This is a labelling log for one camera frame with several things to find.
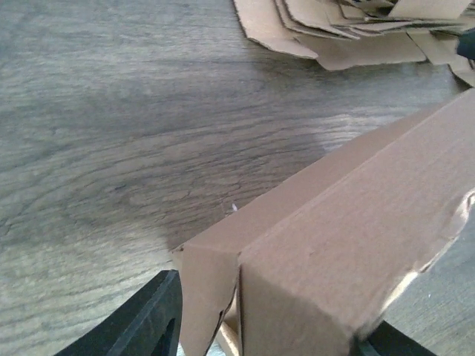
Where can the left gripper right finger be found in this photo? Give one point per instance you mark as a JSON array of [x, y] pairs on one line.
[[386, 340]]

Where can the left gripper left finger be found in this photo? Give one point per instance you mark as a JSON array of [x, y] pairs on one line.
[[148, 323]]

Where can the cardboard box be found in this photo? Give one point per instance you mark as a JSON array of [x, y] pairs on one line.
[[311, 265]]

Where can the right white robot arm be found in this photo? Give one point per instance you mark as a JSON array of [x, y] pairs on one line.
[[466, 44]]

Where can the stack of flat cardboard boxes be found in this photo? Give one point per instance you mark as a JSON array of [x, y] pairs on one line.
[[345, 34]]

